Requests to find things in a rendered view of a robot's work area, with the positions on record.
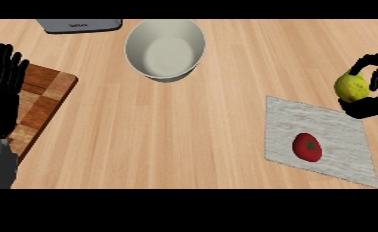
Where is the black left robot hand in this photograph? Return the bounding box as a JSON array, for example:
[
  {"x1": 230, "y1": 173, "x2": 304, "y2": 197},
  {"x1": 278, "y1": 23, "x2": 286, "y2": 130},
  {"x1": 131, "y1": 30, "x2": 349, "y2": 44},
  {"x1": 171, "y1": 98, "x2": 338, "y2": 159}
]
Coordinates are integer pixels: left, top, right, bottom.
[{"x1": 0, "y1": 43, "x2": 30, "y2": 140}]

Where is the yellow-green pear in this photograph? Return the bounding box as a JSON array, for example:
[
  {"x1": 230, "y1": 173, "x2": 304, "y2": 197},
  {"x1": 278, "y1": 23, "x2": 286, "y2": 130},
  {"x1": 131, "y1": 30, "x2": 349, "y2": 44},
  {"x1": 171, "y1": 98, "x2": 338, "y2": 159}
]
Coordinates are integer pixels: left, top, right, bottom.
[{"x1": 333, "y1": 70, "x2": 370, "y2": 104}]

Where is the white bowl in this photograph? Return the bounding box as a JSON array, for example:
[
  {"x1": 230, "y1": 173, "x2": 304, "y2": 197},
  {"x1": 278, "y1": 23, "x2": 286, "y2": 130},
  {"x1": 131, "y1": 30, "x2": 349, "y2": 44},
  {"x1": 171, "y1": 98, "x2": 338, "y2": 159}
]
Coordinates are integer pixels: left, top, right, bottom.
[{"x1": 123, "y1": 19, "x2": 206, "y2": 83}]

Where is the grey placemat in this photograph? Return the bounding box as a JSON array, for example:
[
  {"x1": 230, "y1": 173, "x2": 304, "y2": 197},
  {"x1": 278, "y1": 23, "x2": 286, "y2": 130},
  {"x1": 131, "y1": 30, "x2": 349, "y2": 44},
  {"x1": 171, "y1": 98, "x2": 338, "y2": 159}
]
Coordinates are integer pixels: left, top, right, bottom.
[{"x1": 264, "y1": 95, "x2": 378, "y2": 189}]

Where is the checkered wooden cutting board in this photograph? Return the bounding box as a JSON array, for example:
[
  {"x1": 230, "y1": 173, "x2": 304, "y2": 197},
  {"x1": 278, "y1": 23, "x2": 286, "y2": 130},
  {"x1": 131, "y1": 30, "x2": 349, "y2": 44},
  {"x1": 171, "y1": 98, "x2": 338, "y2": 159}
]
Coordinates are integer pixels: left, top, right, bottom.
[{"x1": 5, "y1": 63, "x2": 79, "y2": 164}]

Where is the grey appliance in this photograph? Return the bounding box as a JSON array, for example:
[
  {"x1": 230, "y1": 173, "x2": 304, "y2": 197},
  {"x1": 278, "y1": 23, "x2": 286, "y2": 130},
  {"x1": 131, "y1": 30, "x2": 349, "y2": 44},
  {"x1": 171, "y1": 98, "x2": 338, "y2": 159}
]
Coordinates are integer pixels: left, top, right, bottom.
[{"x1": 35, "y1": 19, "x2": 123, "y2": 35}]

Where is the red tomato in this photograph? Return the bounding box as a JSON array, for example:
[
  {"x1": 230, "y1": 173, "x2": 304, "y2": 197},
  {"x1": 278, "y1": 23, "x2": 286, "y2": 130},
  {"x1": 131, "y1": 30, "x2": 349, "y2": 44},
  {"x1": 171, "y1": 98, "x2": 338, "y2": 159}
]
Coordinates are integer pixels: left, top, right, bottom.
[{"x1": 290, "y1": 132, "x2": 323, "y2": 163}]

